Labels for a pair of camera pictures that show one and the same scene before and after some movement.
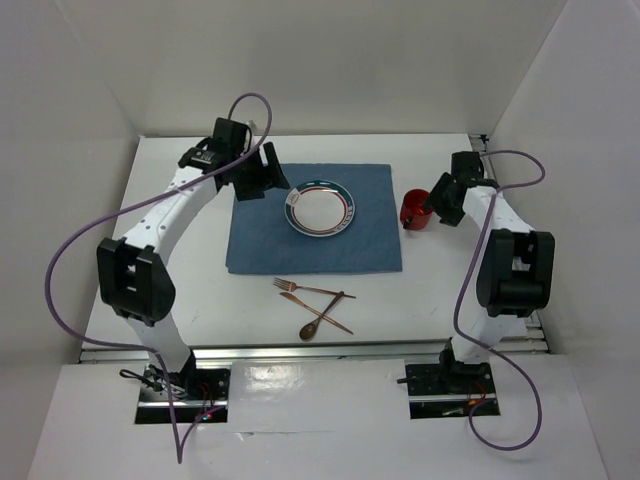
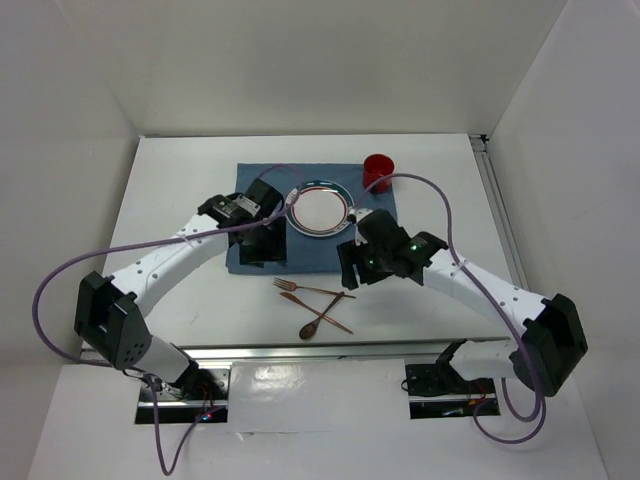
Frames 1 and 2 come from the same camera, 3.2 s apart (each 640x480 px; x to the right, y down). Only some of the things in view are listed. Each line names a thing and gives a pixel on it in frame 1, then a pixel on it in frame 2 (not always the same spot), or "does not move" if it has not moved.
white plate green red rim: (319, 208) does not move
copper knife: (328, 318) does not move
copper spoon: (308, 331) does not move
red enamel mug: (416, 209) to (377, 166)
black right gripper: (451, 217) to (347, 255)
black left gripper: (267, 177) to (274, 251)
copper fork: (290, 286) does not move
